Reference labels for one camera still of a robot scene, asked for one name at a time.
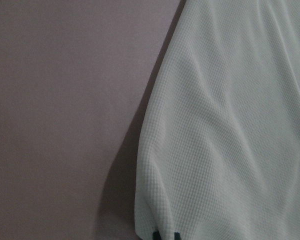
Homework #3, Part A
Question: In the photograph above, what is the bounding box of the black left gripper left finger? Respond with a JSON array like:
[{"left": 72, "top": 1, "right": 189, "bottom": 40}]
[{"left": 152, "top": 231, "right": 161, "bottom": 240}]

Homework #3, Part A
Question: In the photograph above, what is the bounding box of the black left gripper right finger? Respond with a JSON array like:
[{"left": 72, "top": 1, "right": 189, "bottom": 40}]
[{"left": 174, "top": 232, "right": 181, "bottom": 240}]

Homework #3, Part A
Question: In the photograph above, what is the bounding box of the olive green long-sleeve shirt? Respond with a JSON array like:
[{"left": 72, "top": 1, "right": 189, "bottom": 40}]
[{"left": 134, "top": 0, "right": 300, "bottom": 240}]

